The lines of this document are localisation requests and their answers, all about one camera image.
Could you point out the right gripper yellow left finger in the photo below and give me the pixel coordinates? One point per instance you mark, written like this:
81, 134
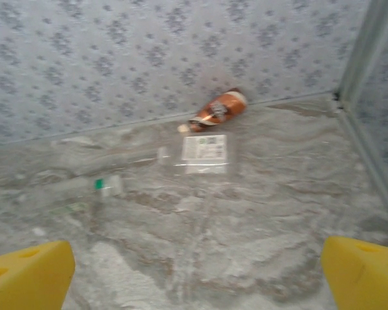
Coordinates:
26, 277

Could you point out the square clear bottle white label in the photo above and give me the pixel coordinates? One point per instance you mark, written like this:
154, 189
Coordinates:
203, 151

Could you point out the aluminium frame post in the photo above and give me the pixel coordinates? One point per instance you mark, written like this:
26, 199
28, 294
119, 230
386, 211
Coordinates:
362, 48

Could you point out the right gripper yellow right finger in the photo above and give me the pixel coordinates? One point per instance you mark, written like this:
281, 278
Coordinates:
365, 277

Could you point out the clear bottle green neck band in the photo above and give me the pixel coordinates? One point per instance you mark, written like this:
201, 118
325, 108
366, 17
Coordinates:
106, 187

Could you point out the brown label plastic bottle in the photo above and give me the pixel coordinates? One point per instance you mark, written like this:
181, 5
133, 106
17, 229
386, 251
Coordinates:
220, 109

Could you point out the aluminium frame rail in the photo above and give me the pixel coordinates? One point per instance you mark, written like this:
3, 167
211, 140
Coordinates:
370, 159

